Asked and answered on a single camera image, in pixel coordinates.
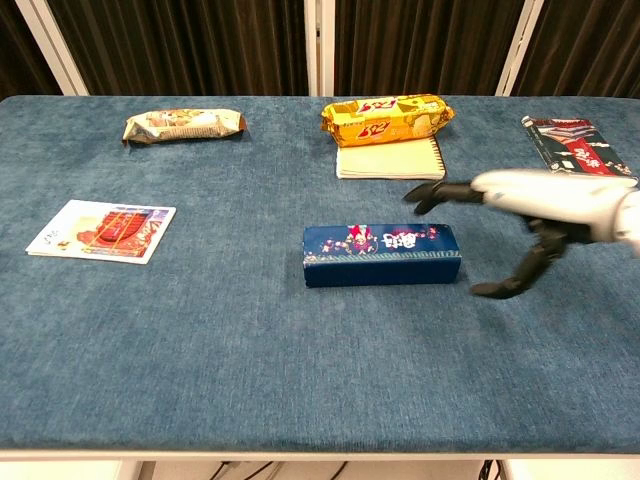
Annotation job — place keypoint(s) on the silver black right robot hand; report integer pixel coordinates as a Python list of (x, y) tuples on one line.
[(540, 195)]

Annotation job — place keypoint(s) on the blue printed cardboard box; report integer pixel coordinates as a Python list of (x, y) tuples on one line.
[(380, 252)]

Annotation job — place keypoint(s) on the black red book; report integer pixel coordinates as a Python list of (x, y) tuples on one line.
[(575, 145)]

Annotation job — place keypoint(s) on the beige spiral notebook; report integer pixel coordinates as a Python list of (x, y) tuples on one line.
[(390, 160)]

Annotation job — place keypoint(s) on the yellow snack packet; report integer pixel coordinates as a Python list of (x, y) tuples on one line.
[(385, 120)]

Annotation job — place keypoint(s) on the blue velvet tablecloth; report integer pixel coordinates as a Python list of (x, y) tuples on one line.
[(250, 350)]

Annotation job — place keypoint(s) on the beige brown snack packet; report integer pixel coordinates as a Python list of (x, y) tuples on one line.
[(182, 125)]

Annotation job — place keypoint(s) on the dark pleated curtain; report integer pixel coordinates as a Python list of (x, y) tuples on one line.
[(175, 45)]

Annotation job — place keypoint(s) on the white red picture booklet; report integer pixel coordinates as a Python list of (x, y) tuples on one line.
[(105, 231)]

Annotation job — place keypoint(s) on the slanted white frame post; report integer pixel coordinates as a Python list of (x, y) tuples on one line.
[(52, 47), (520, 47)]

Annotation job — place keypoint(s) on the upright white frame post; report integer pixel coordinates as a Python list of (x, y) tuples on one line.
[(319, 47)]

